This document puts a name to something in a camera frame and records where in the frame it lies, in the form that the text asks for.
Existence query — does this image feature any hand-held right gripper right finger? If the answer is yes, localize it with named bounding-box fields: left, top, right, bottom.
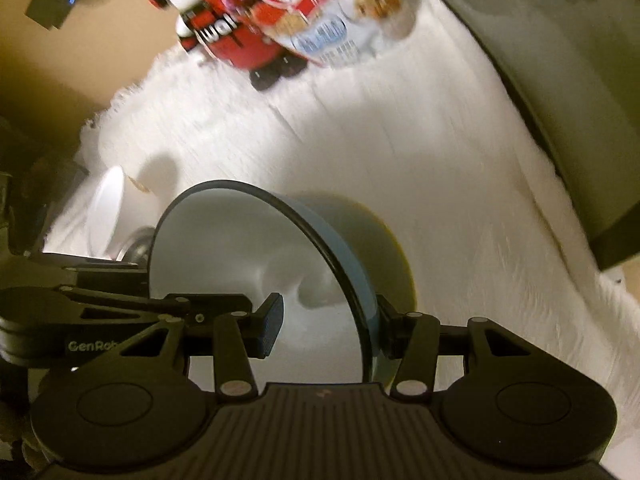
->
left=372, top=294, right=538, bottom=397

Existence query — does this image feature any blue bowl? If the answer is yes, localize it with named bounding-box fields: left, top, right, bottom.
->
left=148, top=180, right=417, bottom=387

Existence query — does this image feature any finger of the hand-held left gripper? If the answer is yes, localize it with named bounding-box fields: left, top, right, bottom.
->
left=22, top=252, right=151, bottom=295
left=57, top=284, right=254, bottom=321

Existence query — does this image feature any red and black bear figurine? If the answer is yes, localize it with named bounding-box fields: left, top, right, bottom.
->
left=137, top=0, right=308, bottom=92

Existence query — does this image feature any red cereal bag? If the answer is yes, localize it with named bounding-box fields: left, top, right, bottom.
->
left=245, top=0, right=419, bottom=71

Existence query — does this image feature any white fringed cloth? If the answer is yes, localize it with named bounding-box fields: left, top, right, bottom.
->
left=30, top=0, right=640, bottom=466

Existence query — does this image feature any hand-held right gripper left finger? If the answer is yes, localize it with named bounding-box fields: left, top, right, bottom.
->
left=120, top=291, right=285, bottom=397

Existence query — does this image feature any dark grey panel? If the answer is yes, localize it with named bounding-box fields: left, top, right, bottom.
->
left=425, top=0, right=640, bottom=272

